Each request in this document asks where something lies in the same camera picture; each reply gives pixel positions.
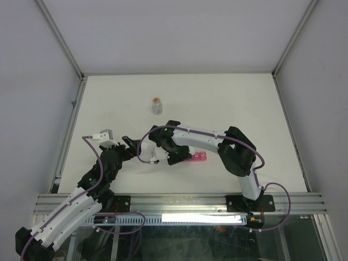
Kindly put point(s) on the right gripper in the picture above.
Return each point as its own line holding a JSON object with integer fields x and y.
{"x": 175, "y": 159}

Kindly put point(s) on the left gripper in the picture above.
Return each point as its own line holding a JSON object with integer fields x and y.
{"x": 132, "y": 150}

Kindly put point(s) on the white bottle cap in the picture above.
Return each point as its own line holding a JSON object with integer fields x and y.
{"x": 145, "y": 146}

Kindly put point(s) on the pink pill organizer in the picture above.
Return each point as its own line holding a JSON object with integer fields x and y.
{"x": 197, "y": 156}

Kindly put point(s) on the clear glass pill bottle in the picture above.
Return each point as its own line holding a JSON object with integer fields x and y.
{"x": 157, "y": 108}

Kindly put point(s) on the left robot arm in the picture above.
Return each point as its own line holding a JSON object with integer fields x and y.
{"x": 91, "y": 195}

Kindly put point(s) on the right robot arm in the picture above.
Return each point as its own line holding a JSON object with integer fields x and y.
{"x": 237, "y": 153}

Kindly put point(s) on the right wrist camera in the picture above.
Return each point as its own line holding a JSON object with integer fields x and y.
{"x": 158, "y": 154}

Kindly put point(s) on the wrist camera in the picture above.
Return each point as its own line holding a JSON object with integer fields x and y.
{"x": 105, "y": 138}
{"x": 158, "y": 154}

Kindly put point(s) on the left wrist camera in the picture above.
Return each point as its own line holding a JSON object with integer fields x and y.
{"x": 105, "y": 138}

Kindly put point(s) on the white slotted cable duct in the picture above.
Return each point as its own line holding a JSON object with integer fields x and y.
{"x": 167, "y": 220}

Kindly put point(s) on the left aluminium frame post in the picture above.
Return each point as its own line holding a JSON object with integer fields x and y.
{"x": 52, "y": 26}

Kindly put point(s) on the aluminium frame post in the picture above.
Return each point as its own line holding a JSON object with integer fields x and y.
{"x": 295, "y": 35}
{"x": 52, "y": 26}

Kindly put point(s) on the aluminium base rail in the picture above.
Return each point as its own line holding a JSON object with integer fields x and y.
{"x": 274, "y": 203}

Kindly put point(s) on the right aluminium frame post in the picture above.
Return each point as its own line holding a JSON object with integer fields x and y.
{"x": 295, "y": 35}

